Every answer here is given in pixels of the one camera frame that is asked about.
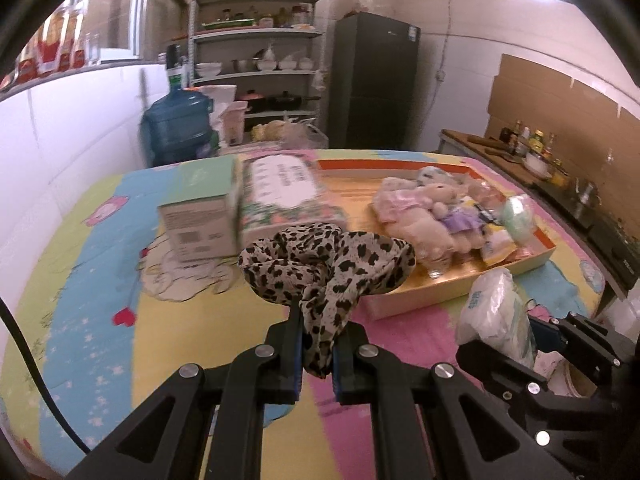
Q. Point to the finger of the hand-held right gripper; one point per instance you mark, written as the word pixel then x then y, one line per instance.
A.
pixel 575 335
pixel 500 367

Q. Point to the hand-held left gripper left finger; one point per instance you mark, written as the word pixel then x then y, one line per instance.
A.
pixel 295 360

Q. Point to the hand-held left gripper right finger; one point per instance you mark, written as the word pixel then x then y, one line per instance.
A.
pixel 340 365

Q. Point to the white tissue pack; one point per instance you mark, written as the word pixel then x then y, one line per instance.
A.
pixel 495 310

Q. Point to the leopard print scrunchie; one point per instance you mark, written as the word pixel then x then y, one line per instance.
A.
pixel 330 260

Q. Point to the yellow snack packet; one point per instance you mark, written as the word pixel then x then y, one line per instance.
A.
pixel 500 247

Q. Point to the mint green sponge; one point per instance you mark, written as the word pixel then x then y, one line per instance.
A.
pixel 519 217

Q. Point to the beige plush bear purple dress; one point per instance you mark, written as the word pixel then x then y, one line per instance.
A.
pixel 425 220

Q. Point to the orange-rimmed cardboard box tray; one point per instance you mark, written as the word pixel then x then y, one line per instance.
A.
pixel 360 195

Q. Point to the pink plush toy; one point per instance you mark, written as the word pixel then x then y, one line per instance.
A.
pixel 400 200

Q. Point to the floral tissue box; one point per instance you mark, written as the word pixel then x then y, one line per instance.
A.
pixel 285 190

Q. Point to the white bowl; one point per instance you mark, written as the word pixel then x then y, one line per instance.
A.
pixel 537 165

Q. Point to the mint green carton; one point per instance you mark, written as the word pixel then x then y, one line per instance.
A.
pixel 200 210

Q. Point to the yellow cap oil bottle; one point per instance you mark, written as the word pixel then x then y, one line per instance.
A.
pixel 537 142

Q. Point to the clear plastic food bag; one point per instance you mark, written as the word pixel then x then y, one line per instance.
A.
pixel 295 135

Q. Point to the pink plastic bin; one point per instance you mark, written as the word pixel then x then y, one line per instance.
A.
pixel 234 122

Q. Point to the black frying pan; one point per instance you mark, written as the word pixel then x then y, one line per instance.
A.
pixel 287 101

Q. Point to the red cooking pot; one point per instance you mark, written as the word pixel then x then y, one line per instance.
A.
pixel 251 102

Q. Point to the blue water jug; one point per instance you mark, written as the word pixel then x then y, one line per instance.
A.
pixel 175 127

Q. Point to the white sack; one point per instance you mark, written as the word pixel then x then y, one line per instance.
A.
pixel 220 97

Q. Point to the dark refrigerator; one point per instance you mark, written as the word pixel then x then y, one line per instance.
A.
pixel 372 85

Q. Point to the stack of white bowls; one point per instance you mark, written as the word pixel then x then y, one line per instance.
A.
pixel 208 70

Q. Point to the black water pump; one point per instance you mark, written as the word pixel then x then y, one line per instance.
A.
pixel 174 67

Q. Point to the white metal shelf unit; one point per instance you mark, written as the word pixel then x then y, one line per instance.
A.
pixel 260 35

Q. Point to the glass jar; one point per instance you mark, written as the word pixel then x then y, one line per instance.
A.
pixel 364 2

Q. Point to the drinking glass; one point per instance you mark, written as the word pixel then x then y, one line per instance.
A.
pixel 93 49

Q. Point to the red label liquor bottle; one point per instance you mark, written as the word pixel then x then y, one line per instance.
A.
pixel 49 47
pixel 78 42
pixel 66 45

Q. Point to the sliding window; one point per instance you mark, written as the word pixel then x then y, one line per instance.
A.
pixel 115 10

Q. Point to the cardboard wall sheet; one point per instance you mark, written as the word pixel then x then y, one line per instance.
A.
pixel 550 100

